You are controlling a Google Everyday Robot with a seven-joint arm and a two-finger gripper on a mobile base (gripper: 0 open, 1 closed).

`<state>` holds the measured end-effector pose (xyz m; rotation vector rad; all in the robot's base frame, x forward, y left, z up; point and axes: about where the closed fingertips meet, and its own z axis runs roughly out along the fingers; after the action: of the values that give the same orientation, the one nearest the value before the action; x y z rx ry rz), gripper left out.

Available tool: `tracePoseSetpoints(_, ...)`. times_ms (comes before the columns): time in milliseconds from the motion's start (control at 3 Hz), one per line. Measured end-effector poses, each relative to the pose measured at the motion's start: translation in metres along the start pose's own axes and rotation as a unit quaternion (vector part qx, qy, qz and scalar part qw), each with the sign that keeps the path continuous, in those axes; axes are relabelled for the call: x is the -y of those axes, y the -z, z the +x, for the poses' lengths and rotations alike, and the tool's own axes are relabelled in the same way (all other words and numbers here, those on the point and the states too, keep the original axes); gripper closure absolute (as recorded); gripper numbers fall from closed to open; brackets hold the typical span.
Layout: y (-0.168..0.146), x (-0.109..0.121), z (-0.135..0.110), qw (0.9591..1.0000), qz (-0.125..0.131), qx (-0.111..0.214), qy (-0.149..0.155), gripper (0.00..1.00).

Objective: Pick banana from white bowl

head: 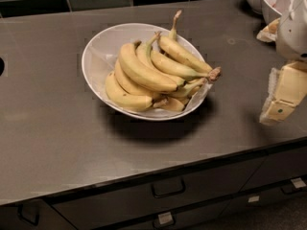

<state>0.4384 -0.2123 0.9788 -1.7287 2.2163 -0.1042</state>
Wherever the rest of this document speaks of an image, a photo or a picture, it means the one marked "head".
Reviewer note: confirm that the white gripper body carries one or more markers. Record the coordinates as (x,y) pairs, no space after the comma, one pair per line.
(294,33)

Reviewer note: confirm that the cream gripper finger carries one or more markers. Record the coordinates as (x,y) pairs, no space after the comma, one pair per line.
(269,33)
(287,88)

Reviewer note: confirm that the small bottom yellow banana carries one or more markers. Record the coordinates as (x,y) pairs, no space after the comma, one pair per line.
(169,103)

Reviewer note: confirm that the green-stemmed centre banana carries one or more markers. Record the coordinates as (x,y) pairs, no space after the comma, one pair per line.
(143,52)

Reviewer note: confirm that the right drawer handle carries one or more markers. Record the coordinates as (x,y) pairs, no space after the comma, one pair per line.
(296,185)

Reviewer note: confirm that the drawer handle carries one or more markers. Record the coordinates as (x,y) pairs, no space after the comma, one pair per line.
(28,215)
(168,187)
(163,220)
(296,185)

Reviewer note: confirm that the upper middle drawer handle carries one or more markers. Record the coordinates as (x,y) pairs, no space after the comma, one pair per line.
(168,187)

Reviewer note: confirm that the lower middle drawer handle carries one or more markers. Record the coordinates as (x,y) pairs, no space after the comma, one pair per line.
(163,220)

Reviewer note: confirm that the left drawer handle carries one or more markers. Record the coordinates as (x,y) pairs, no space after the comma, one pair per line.
(28,215)

